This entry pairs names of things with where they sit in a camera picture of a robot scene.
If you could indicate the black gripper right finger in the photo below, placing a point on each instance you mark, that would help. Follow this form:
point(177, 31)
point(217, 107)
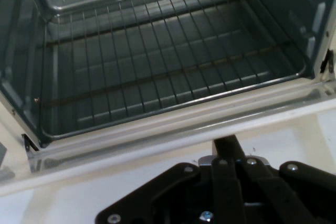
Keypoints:
point(296, 195)

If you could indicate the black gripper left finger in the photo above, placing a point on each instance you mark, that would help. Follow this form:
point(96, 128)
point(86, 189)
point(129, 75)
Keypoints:
point(157, 192)

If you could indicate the cream toaster oven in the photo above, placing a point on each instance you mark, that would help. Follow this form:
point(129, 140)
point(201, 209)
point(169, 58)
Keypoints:
point(15, 51)

